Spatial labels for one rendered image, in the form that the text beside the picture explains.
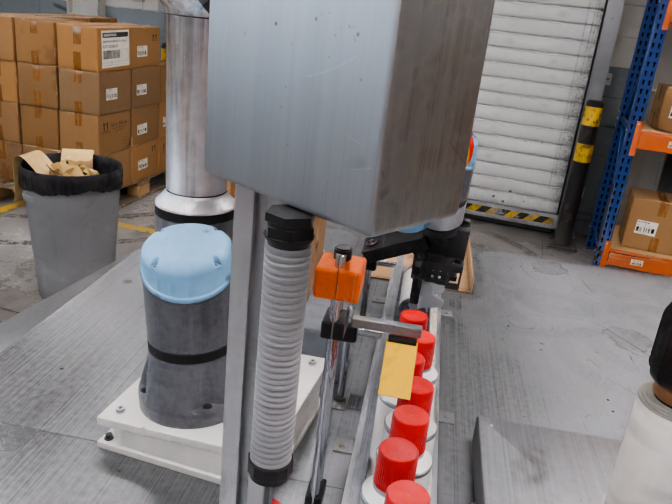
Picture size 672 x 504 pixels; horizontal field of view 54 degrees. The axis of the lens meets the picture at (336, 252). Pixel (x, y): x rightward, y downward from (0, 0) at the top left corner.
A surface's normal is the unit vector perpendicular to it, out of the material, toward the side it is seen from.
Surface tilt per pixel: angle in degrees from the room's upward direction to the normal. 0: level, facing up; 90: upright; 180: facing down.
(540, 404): 0
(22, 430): 0
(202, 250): 9
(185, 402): 73
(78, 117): 88
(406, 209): 90
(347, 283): 90
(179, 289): 88
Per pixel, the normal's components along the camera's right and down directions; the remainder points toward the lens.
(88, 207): 0.60, 0.44
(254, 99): -0.69, 0.18
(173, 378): -0.16, 0.07
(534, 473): 0.11, -0.93
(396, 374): -0.04, -0.40
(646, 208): -0.34, 0.29
